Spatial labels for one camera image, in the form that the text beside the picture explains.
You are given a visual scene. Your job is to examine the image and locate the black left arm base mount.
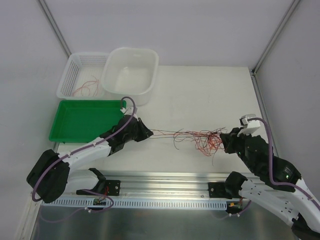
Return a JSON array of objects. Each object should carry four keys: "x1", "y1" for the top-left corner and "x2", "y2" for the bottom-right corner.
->
[{"x1": 76, "y1": 179, "x2": 121, "y2": 196}]

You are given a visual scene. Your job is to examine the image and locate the red cable in basket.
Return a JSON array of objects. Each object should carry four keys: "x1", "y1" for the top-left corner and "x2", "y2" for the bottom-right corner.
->
[{"x1": 72, "y1": 74, "x2": 101, "y2": 97}]

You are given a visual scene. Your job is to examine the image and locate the left aluminium frame post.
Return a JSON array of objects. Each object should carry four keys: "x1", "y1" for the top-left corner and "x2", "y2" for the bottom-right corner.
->
[{"x1": 37, "y1": 0, "x2": 72, "y2": 58}]

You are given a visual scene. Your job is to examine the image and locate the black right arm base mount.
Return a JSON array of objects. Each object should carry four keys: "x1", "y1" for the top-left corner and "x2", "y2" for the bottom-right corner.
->
[{"x1": 207, "y1": 182, "x2": 241, "y2": 200}]

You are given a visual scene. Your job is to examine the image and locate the white perforated basket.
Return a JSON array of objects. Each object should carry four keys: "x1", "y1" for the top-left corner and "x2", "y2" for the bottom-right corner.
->
[{"x1": 56, "y1": 52, "x2": 109, "y2": 100}]

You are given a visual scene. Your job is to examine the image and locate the aluminium frame post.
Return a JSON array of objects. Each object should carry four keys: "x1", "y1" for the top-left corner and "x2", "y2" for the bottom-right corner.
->
[
  {"x1": 37, "y1": 0, "x2": 72, "y2": 58},
  {"x1": 251, "y1": 0, "x2": 302, "y2": 77}
]

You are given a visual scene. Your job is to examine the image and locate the orange cable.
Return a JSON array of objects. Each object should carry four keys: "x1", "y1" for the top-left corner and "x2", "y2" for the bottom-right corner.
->
[{"x1": 149, "y1": 127, "x2": 227, "y2": 166}]

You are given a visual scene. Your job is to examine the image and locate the black white-striped cable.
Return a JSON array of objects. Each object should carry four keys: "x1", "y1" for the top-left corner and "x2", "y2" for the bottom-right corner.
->
[{"x1": 149, "y1": 127, "x2": 223, "y2": 156}]

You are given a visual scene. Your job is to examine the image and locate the aluminium extrusion rail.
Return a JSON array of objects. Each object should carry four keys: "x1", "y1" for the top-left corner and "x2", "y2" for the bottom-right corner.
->
[{"x1": 60, "y1": 168, "x2": 229, "y2": 200}]

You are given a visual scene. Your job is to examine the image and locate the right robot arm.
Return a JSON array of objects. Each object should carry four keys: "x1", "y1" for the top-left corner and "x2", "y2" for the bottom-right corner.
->
[{"x1": 220, "y1": 126, "x2": 320, "y2": 240}]

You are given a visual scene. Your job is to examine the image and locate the white slotted cable duct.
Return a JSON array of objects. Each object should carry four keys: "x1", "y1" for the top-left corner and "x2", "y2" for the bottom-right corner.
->
[{"x1": 43, "y1": 197, "x2": 228, "y2": 211}]

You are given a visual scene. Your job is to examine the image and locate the green plastic tray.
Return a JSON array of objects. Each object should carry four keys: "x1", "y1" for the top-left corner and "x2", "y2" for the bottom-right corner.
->
[{"x1": 48, "y1": 100, "x2": 127, "y2": 143}]

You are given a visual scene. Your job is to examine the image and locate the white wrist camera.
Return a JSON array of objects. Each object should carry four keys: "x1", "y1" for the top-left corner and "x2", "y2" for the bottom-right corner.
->
[
  {"x1": 237, "y1": 114, "x2": 261, "y2": 137},
  {"x1": 120, "y1": 106, "x2": 138, "y2": 119}
]

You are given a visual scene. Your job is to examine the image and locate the white plastic tub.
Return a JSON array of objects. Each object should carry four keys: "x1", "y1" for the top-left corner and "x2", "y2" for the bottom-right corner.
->
[{"x1": 100, "y1": 47, "x2": 159, "y2": 106}]

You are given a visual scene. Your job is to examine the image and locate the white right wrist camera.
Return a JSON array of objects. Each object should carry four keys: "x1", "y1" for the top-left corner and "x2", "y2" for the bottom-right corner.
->
[{"x1": 237, "y1": 114, "x2": 261, "y2": 137}]

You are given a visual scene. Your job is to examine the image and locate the right aluminium frame post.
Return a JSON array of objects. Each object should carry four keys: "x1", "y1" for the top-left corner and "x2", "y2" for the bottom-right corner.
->
[{"x1": 251, "y1": 0, "x2": 302, "y2": 77}]

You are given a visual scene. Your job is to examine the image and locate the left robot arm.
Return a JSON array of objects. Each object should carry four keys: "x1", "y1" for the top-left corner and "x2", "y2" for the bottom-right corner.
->
[{"x1": 26, "y1": 115, "x2": 154, "y2": 203}]

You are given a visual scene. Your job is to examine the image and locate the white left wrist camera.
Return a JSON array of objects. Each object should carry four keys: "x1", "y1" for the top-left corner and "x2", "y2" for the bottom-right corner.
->
[{"x1": 120, "y1": 106, "x2": 138, "y2": 119}]

